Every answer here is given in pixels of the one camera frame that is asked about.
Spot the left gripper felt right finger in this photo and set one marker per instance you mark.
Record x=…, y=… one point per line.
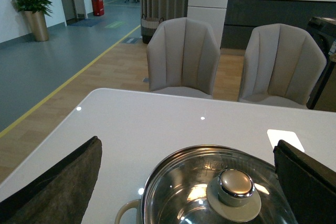
x=308, y=185

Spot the left gripper felt left finger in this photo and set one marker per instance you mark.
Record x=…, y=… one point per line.
x=62, y=193

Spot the glass pot lid with knob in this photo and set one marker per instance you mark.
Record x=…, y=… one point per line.
x=184, y=188

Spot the right beige upholstered chair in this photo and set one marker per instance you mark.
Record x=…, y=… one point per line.
x=282, y=64

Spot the beige upholstered chair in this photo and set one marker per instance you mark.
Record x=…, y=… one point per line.
x=282, y=64
x=183, y=57

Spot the black appliance at right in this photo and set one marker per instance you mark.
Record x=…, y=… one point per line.
x=322, y=97

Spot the blue floor mat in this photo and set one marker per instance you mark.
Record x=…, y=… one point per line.
x=87, y=23

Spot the left beige upholstered chair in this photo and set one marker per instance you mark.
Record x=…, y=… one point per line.
x=183, y=57

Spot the dark kitchen counter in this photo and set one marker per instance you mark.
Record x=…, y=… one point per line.
x=242, y=16

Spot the green potted plant gold planter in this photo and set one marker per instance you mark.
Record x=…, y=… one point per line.
x=35, y=12

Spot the woven striped basket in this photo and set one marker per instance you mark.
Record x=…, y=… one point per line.
x=148, y=27

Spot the red cabinet box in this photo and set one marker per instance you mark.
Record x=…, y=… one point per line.
x=98, y=7

